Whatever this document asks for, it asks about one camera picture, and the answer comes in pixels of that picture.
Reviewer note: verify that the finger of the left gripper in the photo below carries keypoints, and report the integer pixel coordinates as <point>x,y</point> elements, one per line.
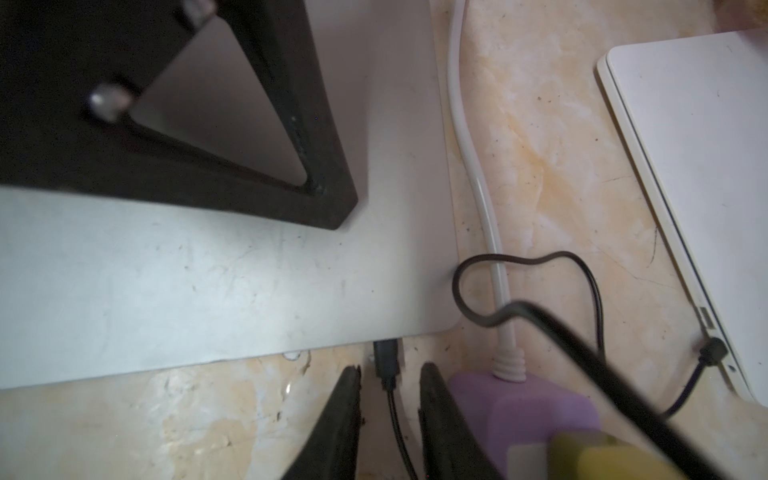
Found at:
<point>208,104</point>

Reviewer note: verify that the white laptop back left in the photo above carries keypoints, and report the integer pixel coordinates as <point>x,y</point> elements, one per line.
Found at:
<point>693,114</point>

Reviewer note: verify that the silver laptop front left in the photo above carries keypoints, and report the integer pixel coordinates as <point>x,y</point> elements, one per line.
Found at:
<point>92,287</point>

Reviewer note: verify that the yellow usb charger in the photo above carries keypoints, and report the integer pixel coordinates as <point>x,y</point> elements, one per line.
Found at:
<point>595,455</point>

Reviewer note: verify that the purple power strip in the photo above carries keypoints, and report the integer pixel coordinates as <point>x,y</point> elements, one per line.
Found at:
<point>513,422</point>

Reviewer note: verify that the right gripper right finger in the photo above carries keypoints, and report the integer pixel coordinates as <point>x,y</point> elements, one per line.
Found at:
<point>450,450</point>

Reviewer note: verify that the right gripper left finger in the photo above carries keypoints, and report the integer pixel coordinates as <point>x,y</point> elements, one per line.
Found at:
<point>331,449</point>

